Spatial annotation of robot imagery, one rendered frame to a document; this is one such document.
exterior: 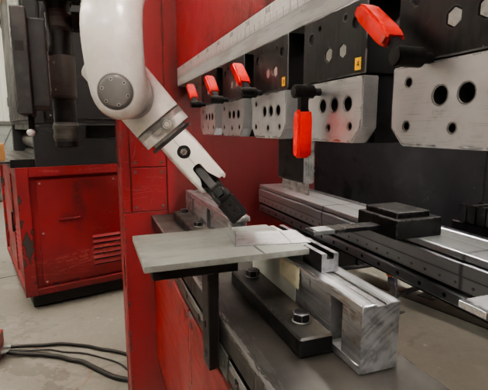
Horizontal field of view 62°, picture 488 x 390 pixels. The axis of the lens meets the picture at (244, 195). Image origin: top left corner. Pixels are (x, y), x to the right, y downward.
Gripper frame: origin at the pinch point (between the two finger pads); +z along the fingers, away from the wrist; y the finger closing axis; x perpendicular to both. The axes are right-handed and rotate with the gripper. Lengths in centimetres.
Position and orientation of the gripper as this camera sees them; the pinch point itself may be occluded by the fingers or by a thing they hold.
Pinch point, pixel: (231, 206)
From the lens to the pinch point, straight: 69.9
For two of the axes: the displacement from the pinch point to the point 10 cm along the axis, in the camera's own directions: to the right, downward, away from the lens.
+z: 6.3, 7.4, 2.3
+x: -7.6, 6.5, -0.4
